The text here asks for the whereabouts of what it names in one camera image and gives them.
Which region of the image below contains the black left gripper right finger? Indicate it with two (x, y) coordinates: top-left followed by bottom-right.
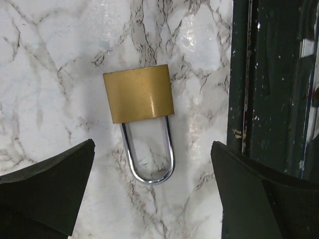
(211, 141), (319, 239)

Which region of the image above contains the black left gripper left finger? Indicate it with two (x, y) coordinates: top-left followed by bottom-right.
(0, 139), (95, 239)

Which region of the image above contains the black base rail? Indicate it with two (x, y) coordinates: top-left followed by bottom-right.
(227, 0), (319, 180)

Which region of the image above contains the brass padlock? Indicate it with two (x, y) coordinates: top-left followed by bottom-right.
(103, 64), (175, 185)

